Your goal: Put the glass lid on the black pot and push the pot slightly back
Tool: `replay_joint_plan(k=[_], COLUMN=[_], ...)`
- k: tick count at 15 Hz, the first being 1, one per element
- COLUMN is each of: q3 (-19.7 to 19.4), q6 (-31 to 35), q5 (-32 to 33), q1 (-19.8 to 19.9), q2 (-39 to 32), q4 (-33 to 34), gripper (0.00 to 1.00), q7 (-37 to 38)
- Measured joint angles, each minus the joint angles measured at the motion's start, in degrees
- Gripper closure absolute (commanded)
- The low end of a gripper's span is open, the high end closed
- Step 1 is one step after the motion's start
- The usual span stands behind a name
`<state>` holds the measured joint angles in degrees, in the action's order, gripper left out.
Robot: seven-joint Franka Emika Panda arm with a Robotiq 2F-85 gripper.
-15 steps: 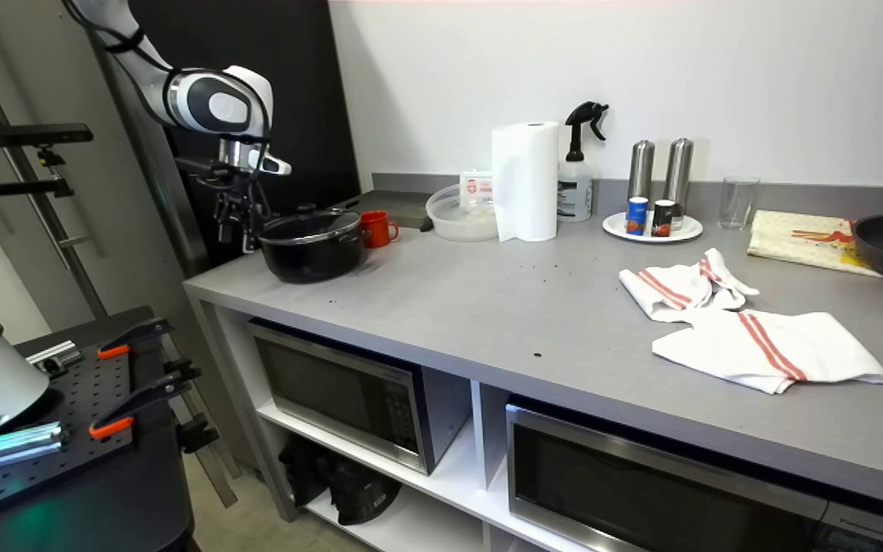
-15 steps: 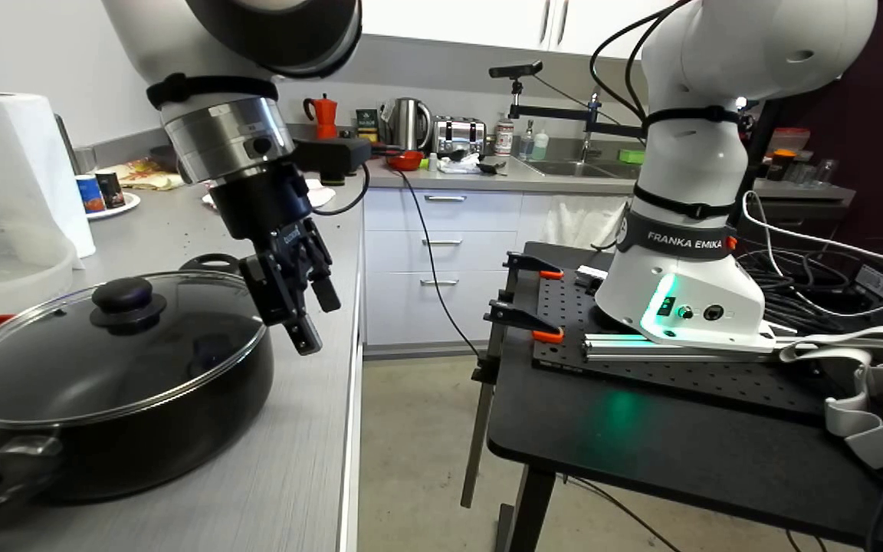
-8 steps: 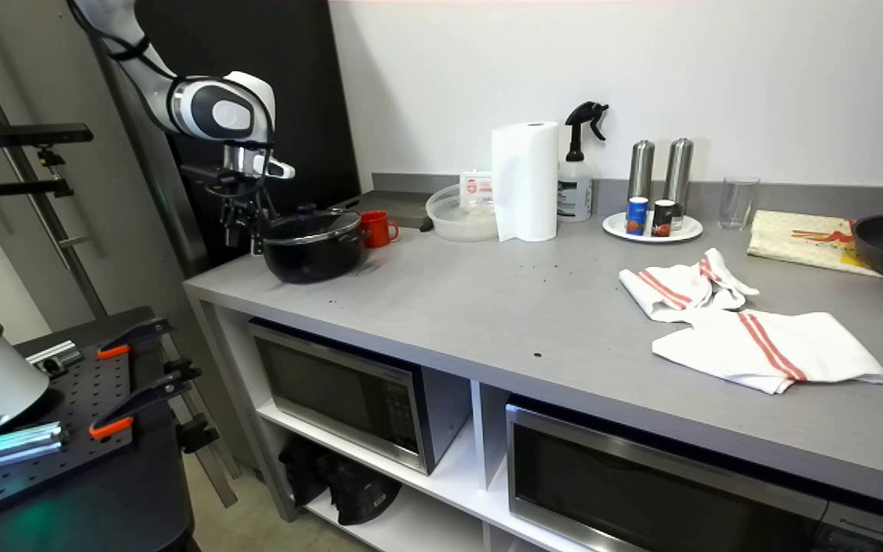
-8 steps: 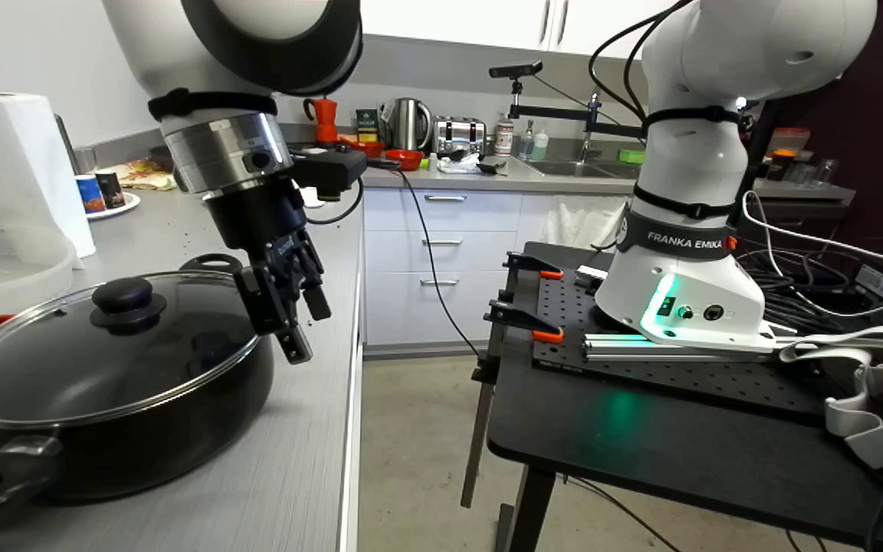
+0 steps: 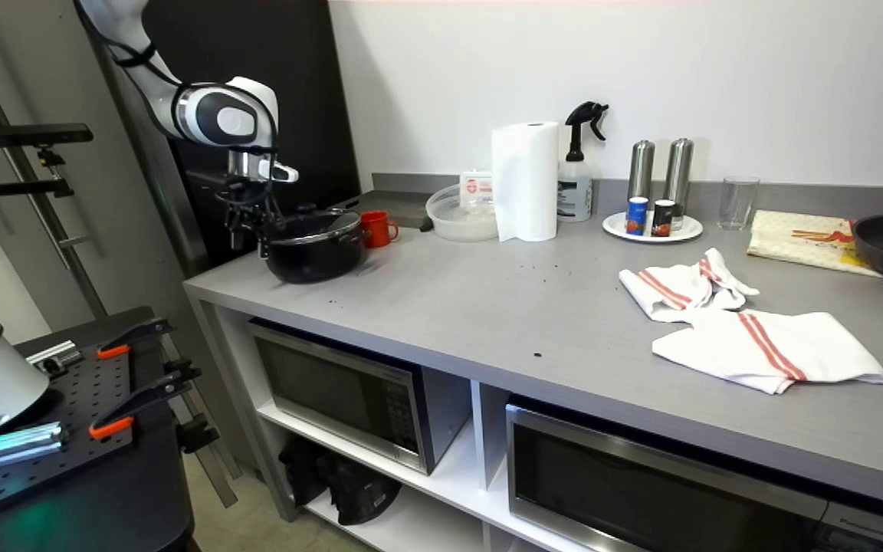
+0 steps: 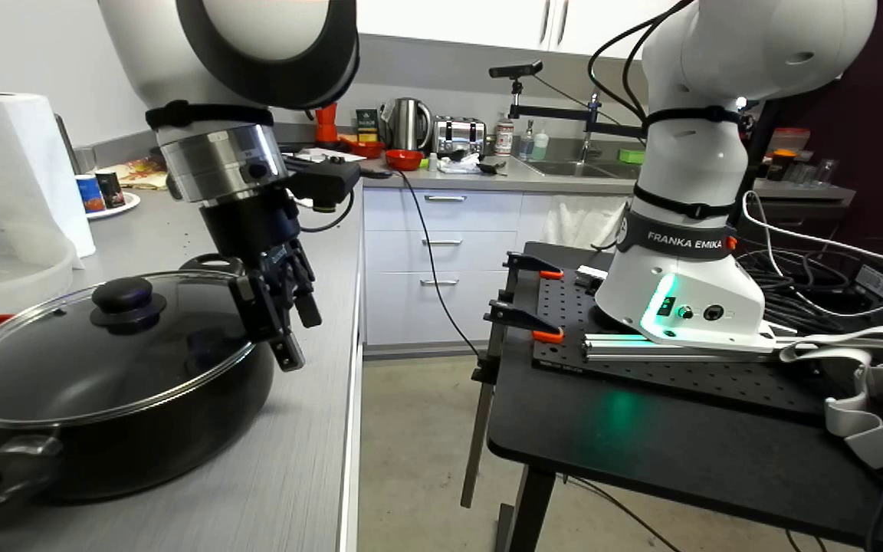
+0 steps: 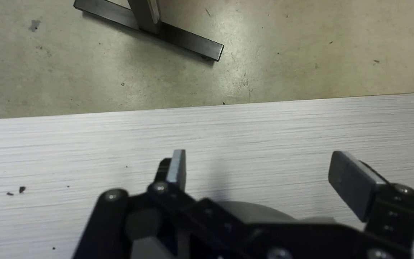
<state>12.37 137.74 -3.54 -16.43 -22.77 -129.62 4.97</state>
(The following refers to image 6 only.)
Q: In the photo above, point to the aluminium rail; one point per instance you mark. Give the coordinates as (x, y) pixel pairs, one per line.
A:
(668, 347)

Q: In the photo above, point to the black cooking pot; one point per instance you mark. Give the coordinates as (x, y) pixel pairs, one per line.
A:
(155, 439)

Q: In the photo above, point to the white wall cabinets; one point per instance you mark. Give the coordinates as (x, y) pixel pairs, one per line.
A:
(442, 20)

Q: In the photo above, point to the small white gray block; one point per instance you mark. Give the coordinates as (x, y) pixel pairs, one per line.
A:
(590, 275)

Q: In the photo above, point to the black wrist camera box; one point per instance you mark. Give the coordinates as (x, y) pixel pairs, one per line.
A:
(322, 185)

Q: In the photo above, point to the steel kettle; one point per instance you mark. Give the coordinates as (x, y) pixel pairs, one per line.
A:
(408, 124)

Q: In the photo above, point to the small clear bottle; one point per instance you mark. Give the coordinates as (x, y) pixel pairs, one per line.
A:
(506, 136)

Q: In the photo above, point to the green sponge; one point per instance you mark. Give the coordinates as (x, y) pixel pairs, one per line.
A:
(629, 158)

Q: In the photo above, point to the red bowl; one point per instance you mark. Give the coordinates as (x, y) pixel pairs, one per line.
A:
(402, 159)

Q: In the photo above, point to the black breadboard table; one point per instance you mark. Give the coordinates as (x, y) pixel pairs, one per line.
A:
(668, 429)

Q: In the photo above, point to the red moka pot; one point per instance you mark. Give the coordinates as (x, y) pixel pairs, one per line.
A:
(326, 124)

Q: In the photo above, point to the white plastic container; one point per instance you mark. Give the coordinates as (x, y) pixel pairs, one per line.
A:
(24, 172)

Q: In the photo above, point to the glass lid with black knob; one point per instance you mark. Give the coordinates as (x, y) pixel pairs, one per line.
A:
(128, 302)

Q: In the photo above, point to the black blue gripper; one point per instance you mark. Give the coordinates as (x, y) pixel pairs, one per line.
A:
(254, 232)

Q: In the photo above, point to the green canister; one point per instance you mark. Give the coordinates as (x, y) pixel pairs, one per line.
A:
(367, 124)

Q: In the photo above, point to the yellow printed cloth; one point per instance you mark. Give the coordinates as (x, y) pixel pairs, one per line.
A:
(145, 172)

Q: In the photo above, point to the white drawer cabinet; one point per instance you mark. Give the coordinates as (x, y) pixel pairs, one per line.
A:
(524, 278)

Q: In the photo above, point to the gray plastic device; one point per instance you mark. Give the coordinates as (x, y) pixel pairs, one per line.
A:
(882, 429)

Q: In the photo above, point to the dark red can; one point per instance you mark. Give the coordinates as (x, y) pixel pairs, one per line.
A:
(113, 187)

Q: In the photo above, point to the blue can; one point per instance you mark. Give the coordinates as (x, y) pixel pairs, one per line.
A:
(90, 195)

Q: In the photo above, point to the small white plate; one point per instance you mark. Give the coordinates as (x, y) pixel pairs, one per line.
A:
(128, 207)

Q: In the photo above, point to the steel sink faucet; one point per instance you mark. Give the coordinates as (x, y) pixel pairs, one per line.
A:
(594, 125)

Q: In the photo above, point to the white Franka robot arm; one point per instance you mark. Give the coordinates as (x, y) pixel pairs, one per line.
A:
(687, 278)

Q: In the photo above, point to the steel toaster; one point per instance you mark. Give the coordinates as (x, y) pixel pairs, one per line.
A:
(460, 136)

